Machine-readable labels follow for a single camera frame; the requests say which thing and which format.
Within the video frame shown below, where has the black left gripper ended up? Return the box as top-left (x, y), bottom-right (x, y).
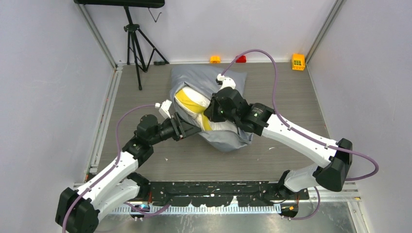
top-left (149, 112), bottom-right (201, 146)

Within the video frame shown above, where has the white yellow pillow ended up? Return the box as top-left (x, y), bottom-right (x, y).
top-left (174, 86), bottom-right (238, 133)

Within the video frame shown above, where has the grey pillowcase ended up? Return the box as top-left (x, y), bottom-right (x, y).
top-left (170, 64), bottom-right (253, 152)

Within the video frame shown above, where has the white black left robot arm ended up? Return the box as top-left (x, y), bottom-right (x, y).
top-left (55, 113), bottom-right (202, 233)

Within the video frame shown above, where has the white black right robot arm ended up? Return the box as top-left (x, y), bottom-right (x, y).
top-left (204, 87), bottom-right (352, 199)

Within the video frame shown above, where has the orange toy block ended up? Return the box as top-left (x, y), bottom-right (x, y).
top-left (209, 55), bottom-right (221, 64)

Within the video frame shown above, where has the red toy block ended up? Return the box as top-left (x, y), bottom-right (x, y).
top-left (235, 55), bottom-right (247, 63)

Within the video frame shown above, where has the yellow window toy block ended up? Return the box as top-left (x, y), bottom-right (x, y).
top-left (291, 53), bottom-right (306, 71)

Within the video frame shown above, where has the black overhead panel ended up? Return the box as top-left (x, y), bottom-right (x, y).
top-left (74, 0), bottom-right (165, 8)

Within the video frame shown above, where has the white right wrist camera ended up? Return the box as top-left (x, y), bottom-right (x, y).
top-left (216, 74), bottom-right (236, 90)

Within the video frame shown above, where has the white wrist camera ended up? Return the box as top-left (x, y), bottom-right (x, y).
top-left (154, 100), bottom-right (172, 119)
top-left (216, 74), bottom-right (236, 90)

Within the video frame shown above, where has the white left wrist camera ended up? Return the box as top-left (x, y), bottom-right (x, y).
top-left (154, 100), bottom-right (172, 119)

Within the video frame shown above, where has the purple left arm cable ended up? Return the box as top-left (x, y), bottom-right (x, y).
top-left (61, 103), bottom-right (156, 233)

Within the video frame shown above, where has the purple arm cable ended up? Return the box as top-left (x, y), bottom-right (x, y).
top-left (221, 49), bottom-right (380, 182)
top-left (61, 103), bottom-right (156, 233)

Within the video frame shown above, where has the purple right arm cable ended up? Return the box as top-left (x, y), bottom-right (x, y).
top-left (221, 49), bottom-right (380, 182)

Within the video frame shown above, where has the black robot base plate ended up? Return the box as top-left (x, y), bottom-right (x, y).
top-left (131, 181), bottom-right (309, 207)

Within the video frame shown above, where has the black camera tripod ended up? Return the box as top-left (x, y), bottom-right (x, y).
top-left (123, 6), bottom-right (169, 90)

